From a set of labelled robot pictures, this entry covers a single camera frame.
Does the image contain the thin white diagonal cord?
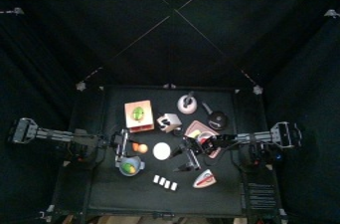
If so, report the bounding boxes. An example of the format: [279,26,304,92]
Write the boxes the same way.
[80,0,235,86]
[126,0,260,88]

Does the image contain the white round disc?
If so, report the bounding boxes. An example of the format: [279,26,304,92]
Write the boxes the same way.
[152,141,172,161]

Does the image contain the wooden box with green oval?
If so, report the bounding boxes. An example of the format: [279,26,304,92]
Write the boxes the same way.
[124,100,156,133]

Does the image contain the green yellow toy fruit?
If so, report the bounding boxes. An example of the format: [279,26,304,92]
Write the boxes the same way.
[122,162,139,175]

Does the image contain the pink triangular plate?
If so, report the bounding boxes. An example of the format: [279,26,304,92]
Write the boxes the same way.
[183,119,223,160]

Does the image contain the white cube with black marks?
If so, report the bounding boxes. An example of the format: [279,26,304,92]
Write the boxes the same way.
[156,112,183,133]

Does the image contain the grey-blue bowl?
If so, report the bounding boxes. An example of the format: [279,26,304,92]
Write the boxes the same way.
[118,155,147,178]

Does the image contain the small black frying pan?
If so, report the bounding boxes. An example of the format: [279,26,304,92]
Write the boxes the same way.
[200,102,230,131]

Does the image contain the dark pestle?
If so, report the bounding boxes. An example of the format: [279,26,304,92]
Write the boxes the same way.
[183,91,196,107]

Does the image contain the white red wedge toy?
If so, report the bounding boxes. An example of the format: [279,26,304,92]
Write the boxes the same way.
[191,168,218,190]

